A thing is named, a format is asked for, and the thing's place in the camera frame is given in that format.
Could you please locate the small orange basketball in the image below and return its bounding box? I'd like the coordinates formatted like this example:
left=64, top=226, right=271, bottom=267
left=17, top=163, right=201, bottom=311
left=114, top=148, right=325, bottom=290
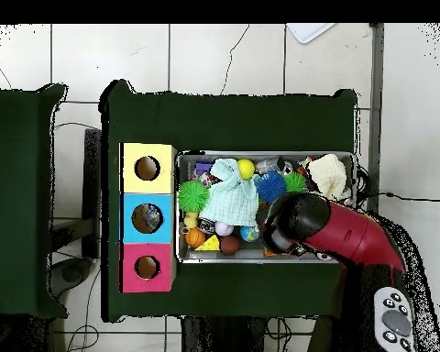
left=184, top=226, right=207, bottom=249

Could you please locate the blue spiky toy with face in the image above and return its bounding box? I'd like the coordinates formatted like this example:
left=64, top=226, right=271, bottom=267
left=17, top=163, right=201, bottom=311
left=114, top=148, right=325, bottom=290
left=254, top=170, right=288, bottom=204

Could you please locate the pale pink ball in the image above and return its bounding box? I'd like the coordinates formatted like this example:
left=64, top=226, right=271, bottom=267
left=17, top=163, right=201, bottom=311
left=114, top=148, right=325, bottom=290
left=214, top=221, right=235, bottom=237

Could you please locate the black floor cable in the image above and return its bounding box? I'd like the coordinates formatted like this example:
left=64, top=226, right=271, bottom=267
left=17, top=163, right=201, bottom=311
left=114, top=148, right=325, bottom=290
left=355, top=190, right=440, bottom=203

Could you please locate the small brown football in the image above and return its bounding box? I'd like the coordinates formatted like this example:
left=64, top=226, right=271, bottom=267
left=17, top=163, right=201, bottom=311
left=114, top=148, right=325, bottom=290
left=219, top=235, right=241, bottom=256

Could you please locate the clear plastic packet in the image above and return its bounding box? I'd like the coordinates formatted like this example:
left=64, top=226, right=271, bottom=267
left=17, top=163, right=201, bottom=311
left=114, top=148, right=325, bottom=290
left=143, top=203, right=164, bottom=230

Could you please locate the white tray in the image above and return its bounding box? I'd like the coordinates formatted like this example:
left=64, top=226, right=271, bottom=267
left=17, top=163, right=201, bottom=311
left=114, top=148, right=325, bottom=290
left=285, top=23, right=336, bottom=45

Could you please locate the yellow cheese wedge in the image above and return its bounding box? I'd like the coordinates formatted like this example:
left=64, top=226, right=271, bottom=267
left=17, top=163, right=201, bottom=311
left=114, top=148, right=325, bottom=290
left=193, top=234, right=221, bottom=252

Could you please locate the colourful globe ball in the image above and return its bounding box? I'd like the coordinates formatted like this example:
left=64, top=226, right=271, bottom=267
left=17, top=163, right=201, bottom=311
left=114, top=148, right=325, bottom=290
left=239, top=225, right=261, bottom=243

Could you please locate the mint ribbed cloth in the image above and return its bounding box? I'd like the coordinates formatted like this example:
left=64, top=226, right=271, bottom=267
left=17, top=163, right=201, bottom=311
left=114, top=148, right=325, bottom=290
left=199, top=158, right=260, bottom=227

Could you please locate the black upright panel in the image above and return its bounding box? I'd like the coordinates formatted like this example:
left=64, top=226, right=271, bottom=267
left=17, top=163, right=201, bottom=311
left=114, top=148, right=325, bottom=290
left=82, top=127, right=103, bottom=259

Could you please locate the cream ribbed cloth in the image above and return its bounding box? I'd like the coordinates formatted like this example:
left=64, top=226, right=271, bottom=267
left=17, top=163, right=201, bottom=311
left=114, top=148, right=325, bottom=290
left=306, top=153, right=348, bottom=202

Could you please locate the shallow clear mesh bin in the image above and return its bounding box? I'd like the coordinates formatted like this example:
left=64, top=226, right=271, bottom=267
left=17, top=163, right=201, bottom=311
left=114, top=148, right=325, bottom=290
left=174, top=149, right=358, bottom=264

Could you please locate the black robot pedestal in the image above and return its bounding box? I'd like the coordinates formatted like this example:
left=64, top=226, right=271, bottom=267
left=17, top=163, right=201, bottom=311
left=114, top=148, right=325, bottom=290
left=181, top=315, right=269, bottom=352

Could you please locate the wooden box with three holes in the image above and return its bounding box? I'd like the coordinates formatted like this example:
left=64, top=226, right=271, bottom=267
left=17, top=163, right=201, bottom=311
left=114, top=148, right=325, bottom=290
left=118, top=142, right=178, bottom=294

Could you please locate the plain yellow ball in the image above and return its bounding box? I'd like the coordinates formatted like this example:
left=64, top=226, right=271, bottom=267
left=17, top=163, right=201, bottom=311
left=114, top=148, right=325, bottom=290
left=236, top=158, right=256, bottom=181

